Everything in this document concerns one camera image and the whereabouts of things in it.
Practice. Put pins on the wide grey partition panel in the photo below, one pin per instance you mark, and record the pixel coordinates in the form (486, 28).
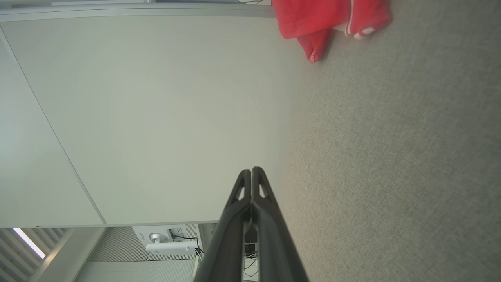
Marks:
(156, 117)

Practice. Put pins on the white projector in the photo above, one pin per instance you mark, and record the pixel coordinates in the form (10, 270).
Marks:
(164, 244)

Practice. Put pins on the ceiling light strip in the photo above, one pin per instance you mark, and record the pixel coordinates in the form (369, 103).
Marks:
(29, 243)

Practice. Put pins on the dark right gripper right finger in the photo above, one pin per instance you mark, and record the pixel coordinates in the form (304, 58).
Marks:
(274, 243)

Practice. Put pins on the red basketball jersey white sleeves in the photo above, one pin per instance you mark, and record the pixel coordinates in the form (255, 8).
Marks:
(309, 15)

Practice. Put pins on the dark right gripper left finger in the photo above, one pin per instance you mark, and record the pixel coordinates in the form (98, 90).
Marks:
(225, 243)

